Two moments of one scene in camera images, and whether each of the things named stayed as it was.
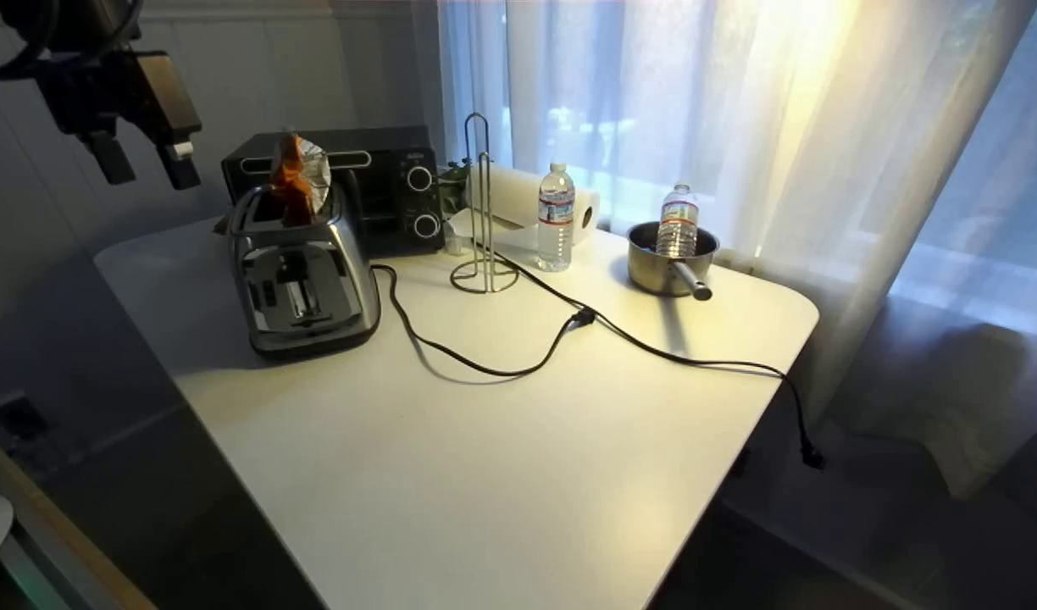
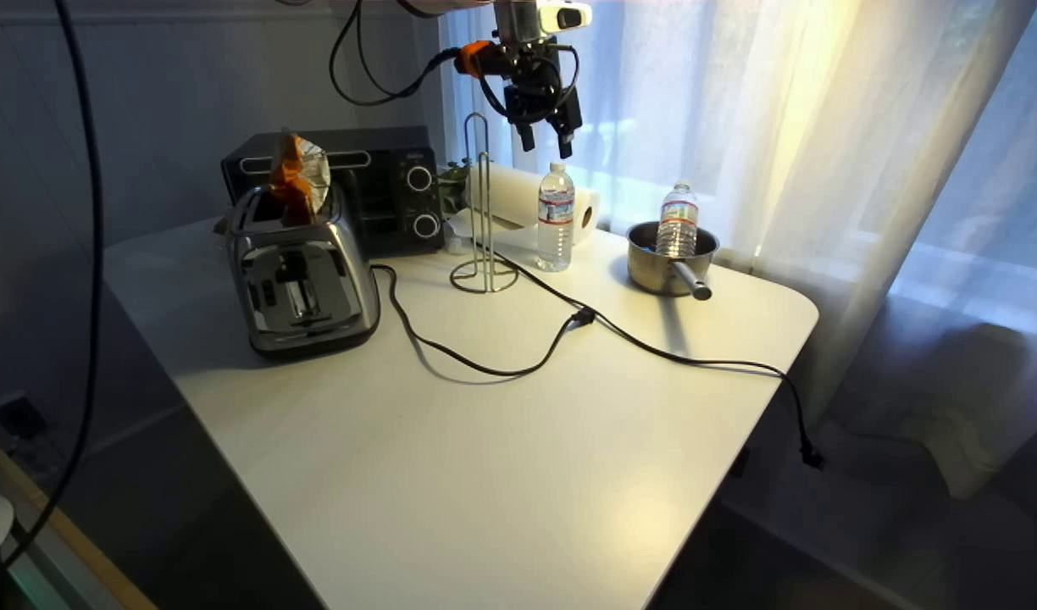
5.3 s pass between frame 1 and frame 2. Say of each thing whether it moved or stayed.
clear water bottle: stayed
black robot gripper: moved
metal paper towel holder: stayed
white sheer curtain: stayed
